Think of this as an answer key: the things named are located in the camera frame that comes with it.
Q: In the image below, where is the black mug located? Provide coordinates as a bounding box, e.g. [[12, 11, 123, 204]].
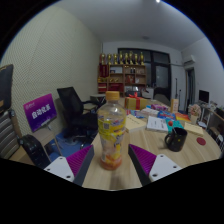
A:
[[164, 126, 188, 153]]

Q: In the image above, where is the yellow gift box red ribbon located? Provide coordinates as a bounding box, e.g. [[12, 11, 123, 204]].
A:
[[124, 92, 149, 111]]

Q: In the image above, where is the dark glass double door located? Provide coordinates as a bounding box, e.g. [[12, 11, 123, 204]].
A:
[[118, 48, 173, 99]]

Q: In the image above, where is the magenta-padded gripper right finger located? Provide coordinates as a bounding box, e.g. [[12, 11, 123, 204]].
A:
[[128, 143, 184, 187]]

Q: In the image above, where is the flat round red coaster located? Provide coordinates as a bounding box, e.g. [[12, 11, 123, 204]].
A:
[[196, 136, 207, 146]]

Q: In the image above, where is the black office chair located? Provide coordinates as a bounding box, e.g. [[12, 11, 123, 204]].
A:
[[56, 86, 99, 139]]

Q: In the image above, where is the pale yellow notebook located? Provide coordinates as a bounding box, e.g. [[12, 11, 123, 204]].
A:
[[183, 121, 205, 137], [124, 114, 148, 134]]

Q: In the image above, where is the pink flower bouquet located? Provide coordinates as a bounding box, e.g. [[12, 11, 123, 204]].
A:
[[188, 103, 203, 118]]

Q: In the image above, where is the purple sign board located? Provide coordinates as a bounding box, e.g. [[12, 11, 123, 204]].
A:
[[23, 93, 58, 133]]

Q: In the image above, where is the wooden shelf unit with trophies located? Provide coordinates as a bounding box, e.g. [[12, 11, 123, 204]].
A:
[[97, 50, 148, 96]]

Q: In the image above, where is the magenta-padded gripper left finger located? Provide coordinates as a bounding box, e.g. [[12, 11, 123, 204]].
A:
[[43, 144, 95, 187]]

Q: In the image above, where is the white book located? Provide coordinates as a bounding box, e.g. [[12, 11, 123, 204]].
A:
[[145, 115, 169, 133]]

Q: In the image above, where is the grey striped chair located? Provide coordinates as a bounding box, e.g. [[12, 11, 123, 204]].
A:
[[0, 64, 22, 160]]

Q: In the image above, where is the orange book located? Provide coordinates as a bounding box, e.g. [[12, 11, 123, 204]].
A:
[[174, 112, 193, 124]]

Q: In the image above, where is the pink box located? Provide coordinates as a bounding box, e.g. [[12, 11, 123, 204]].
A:
[[150, 103, 169, 112]]

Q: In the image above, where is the black computer monitor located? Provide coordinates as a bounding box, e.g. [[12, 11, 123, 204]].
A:
[[198, 89, 210, 104]]

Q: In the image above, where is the white wall air conditioner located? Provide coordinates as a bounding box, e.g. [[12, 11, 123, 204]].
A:
[[182, 54, 197, 67]]

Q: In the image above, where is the large blue picture book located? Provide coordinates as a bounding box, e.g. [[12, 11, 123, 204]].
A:
[[156, 110, 177, 121]]

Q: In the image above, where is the wooden side desk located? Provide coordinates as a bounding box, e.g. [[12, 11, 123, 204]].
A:
[[199, 105, 224, 141]]

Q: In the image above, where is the black tripod stand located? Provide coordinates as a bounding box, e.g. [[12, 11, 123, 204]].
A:
[[174, 78, 183, 101]]

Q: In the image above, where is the yellow-capped clear drink bottle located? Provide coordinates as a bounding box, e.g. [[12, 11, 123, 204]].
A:
[[96, 90, 128, 171]]

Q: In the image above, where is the orange carton box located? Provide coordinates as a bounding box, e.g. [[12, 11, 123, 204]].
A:
[[170, 98, 180, 114]]

